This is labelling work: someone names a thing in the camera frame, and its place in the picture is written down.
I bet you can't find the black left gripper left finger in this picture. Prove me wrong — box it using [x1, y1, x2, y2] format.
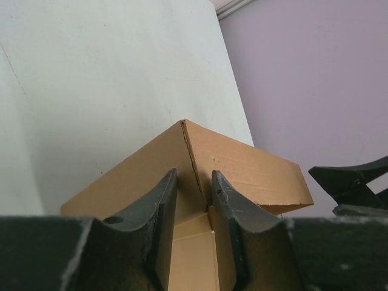
[1, 169, 177, 290]

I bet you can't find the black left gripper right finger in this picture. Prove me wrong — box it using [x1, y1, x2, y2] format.
[210, 170, 387, 290]

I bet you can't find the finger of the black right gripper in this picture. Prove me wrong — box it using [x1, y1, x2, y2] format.
[309, 156, 387, 209]

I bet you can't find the brown cardboard box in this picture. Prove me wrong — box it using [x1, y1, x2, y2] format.
[61, 119, 313, 290]

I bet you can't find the aluminium frame post right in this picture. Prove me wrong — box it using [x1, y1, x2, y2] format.
[216, 0, 255, 21]

